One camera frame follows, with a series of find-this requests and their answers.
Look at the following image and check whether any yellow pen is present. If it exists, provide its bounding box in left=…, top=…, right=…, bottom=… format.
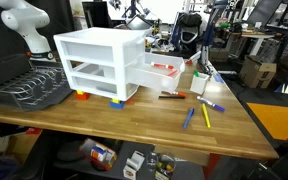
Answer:
left=202, top=103, right=211, bottom=128

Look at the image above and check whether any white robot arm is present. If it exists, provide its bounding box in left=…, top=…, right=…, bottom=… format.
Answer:
left=0, top=0, right=55, bottom=62

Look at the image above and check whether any black pen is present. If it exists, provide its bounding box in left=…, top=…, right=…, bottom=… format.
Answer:
left=158, top=96, right=186, bottom=99

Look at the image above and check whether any blue pen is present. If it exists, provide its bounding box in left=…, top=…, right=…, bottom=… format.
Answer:
left=183, top=108, right=195, bottom=129

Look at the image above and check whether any white pen cup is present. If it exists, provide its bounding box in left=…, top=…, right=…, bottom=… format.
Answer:
left=190, top=73, right=210, bottom=94

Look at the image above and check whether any open white drawer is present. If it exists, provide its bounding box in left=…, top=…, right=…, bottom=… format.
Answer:
left=126, top=52, right=185, bottom=92

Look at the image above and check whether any blue yellow toy block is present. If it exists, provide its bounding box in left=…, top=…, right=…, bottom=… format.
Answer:
left=110, top=99, right=125, bottom=109

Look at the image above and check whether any orange marker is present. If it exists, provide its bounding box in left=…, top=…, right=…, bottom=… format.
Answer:
left=166, top=91, right=186, bottom=97

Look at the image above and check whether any red marker in drawer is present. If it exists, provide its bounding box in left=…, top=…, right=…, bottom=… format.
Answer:
left=151, top=62, right=174, bottom=70

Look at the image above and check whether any white plastic drawer unit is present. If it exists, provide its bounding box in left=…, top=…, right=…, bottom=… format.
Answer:
left=53, top=27, right=151, bottom=101

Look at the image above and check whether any red toy block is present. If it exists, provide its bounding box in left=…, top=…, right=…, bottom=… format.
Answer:
left=75, top=91, right=90, bottom=100

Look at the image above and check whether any black office chair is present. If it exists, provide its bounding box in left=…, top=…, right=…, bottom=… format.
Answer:
left=170, top=12, right=202, bottom=54

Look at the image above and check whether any white and blue marker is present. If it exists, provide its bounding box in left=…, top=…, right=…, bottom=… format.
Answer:
left=197, top=96, right=225, bottom=112

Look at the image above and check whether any small white box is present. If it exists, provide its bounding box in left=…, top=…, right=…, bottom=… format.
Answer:
left=123, top=151, right=145, bottom=180

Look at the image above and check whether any clear jar with items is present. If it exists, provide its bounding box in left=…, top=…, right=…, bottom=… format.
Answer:
left=155, top=154, right=176, bottom=180

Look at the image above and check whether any colourful box under table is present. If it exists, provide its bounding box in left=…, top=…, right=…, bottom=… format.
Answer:
left=79, top=138, right=117, bottom=171

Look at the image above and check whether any cardboard box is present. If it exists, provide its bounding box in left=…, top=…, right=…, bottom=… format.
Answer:
left=238, top=55, right=277, bottom=89

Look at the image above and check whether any black dish rack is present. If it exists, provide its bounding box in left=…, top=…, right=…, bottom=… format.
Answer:
left=0, top=66, right=72, bottom=111

